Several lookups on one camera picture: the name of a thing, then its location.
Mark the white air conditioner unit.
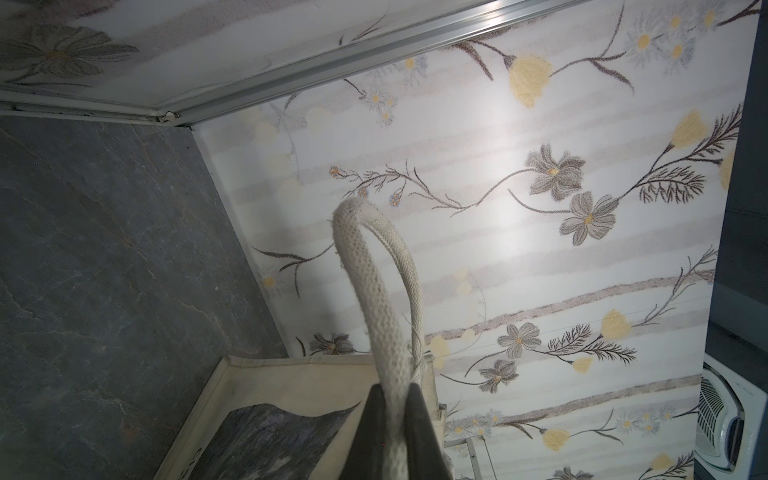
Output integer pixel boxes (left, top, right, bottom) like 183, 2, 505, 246
694, 354, 767, 479

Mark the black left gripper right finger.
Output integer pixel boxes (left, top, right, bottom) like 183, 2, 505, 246
404, 383, 452, 480

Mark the white wooden two-tier shelf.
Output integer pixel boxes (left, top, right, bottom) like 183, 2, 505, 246
444, 434, 498, 480

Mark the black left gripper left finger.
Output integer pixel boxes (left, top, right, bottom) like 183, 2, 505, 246
338, 384, 387, 480

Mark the cream canvas tote bag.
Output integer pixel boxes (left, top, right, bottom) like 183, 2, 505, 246
156, 198, 453, 479

